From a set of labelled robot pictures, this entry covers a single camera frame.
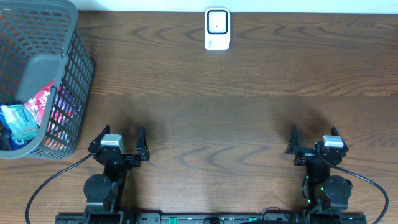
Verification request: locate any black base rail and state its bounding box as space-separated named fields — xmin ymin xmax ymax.
xmin=55 ymin=212 xmax=367 ymax=224

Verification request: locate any left black cable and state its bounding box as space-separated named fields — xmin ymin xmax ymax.
xmin=25 ymin=152 xmax=93 ymax=224

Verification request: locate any blue Oreo cookie packet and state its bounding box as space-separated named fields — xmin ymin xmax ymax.
xmin=0 ymin=110 xmax=31 ymax=151

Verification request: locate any red purple snack packet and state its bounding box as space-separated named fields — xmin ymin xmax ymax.
xmin=24 ymin=80 xmax=82 ymax=149

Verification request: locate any teal wet wipes packet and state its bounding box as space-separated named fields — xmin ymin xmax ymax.
xmin=1 ymin=105 xmax=39 ymax=140

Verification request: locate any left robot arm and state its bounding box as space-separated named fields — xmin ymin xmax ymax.
xmin=83 ymin=125 xmax=150 ymax=224

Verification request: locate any black cable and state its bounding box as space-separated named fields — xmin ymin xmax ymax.
xmin=25 ymin=152 xmax=93 ymax=224
xmin=317 ymin=149 xmax=390 ymax=224

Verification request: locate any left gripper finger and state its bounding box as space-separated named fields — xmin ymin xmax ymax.
xmin=89 ymin=124 xmax=110 ymax=149
xmin=136 ymin=127 xmax=149 ymax=156

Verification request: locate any right black cable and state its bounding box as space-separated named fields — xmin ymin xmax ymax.
xmin=317 ymin=149 xmax=390 ymax=224

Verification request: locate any grey plastic mesh basket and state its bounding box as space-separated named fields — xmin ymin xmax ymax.
xmin=1 ymin=0 xmax=95 ymax=160

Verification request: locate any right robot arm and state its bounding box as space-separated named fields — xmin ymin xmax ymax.
xmin=285 ymin=127 xmax=353 ymax=223

